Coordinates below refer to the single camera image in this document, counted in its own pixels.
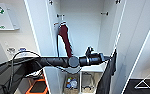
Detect black garment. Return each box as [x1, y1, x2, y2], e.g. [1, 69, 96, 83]
[95, 48, 118, 94]

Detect white wardrobe door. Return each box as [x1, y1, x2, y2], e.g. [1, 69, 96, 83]
[110, 0, 150, 94]
[22, 0, 61, 94]

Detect white inner shelf unit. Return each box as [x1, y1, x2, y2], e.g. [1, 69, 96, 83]
[79, 64, 104, 94]

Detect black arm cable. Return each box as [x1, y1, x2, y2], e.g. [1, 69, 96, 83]
[10, 49, 83, 76]

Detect brown cardboard box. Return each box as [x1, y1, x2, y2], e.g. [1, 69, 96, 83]
[64, 72, 81, 91]

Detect white wall switch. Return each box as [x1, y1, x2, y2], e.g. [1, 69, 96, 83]
[3, 41, 10, 48]

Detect small green yellow bottle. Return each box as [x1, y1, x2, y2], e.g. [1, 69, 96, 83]
[66, 77, 72, 88]

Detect white clothes hanger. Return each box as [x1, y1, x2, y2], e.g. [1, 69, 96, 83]
[111, 32, 123, 60]
[57, 16, 68, 28]

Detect black wardrobe hook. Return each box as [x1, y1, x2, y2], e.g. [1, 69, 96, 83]
[55, 13, 66, 19]
[99, 11, 110, 17]

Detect white wardrobe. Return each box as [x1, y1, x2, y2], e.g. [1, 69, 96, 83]
[22, 0, 150, 94]

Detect white first aid box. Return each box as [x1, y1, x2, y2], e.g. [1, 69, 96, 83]
[0, 2, 21, 32]

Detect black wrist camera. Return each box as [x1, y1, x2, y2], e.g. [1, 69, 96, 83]
[84, 45, 95, 56]

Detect white orange paper label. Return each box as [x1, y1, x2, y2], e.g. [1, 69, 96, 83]
[52, 21, 61, 28]

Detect maroon and white jacket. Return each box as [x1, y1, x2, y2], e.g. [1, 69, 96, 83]
[56, 22, 74, 60]

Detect clear plastic bottle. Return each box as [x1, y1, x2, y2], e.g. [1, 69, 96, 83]
[70, 77, 78, 89]

